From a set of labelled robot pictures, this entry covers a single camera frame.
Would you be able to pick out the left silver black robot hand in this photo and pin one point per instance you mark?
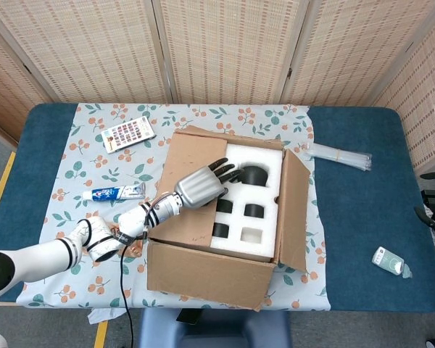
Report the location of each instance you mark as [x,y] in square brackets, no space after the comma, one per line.
[197,188]

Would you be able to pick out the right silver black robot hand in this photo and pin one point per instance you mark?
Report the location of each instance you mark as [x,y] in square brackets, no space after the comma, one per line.
[426,215]

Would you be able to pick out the brown cardboard box red top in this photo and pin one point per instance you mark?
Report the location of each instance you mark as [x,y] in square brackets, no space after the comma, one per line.
[203,275]

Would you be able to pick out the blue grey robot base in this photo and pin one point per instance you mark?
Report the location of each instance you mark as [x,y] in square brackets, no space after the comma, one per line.
[217,331]

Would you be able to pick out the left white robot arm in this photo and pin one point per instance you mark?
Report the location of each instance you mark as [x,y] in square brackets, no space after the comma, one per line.
[40,257]

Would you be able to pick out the white foam packing insert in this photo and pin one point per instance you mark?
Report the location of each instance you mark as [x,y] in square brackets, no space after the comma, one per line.
[253,246]

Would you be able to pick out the small black cup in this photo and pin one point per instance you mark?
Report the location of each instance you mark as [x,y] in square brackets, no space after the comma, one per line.
[254,211]
[224,206]

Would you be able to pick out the white green small pouch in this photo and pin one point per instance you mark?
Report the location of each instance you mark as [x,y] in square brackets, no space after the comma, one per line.
[389,261]

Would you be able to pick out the large black bowl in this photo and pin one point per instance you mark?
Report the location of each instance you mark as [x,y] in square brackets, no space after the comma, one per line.
[255,175]

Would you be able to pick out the blue padded table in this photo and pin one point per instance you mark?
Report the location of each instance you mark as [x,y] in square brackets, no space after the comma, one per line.
[366,203]

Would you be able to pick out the blue white toothpaste tube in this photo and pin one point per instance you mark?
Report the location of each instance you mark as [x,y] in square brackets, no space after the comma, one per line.
[112,192]

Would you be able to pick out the orange brown snack pouch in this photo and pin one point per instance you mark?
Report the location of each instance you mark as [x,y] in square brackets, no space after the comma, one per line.
[132,250]

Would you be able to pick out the floral fruit print tablecloth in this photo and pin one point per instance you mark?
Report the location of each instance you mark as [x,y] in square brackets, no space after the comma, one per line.
[94,163]

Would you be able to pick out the flat black object under table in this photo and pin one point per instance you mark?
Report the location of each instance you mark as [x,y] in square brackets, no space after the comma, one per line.
[188,316]

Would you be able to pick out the woven rattan folding screen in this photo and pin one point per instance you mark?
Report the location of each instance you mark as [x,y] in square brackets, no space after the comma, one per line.
[221,47]

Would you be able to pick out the crumpled white paper scrap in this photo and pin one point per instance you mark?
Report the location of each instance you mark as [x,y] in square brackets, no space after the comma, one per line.
[103,315]

